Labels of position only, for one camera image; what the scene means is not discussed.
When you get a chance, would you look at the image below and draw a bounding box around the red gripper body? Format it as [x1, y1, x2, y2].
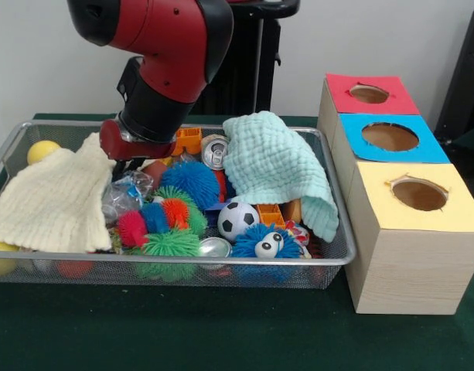
[99, 118, 178, 162]

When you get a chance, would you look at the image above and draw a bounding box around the cream muslin cloth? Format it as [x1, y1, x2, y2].
[0, 131, 118, 256]

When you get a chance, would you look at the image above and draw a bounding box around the mint muslin cloth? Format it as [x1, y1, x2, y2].
[222, 111, 340, 243]

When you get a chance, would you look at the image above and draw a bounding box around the wooden box with three holes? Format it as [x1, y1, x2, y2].
[316, 73, 474, 315]

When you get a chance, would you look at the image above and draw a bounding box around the clear plastic packet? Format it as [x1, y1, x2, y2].
[101, 169, 155, 225]

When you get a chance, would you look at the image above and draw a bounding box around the long orange toy block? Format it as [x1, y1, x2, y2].
[170, 127, 203, 156]

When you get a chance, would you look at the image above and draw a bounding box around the blue spiky rubber ball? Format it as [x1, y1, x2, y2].
[160, 161, 221, 212]

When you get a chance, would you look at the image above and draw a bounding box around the multicoloured spiky caterpillar toy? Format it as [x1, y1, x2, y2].
[116, 185, 209, 248]

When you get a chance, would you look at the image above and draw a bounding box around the small yellow ball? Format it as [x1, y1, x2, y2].
[26, 141, 63, 168]

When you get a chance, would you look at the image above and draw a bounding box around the green spiky rubber ball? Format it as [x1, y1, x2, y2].
[135, 227, 201, 281]

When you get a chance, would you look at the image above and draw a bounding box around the black and white soccer ball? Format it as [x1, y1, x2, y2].
[217, 200, 261, 244]

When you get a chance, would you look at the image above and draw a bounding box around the blue spiky ball with eyes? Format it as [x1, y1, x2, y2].
[229, 223, 304, 281]

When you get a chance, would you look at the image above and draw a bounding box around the dark green tablecloth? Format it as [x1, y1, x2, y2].
[0, 112, 474, 371]

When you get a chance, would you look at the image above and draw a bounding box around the black equipment case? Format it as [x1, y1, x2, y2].
[433, 5, 474, 144]

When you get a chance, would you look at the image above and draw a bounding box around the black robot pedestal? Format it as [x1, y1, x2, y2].
[189, 0, 302, 116]

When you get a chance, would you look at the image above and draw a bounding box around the silver wire mesh bin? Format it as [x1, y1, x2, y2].
[0, 119, 356, 290]

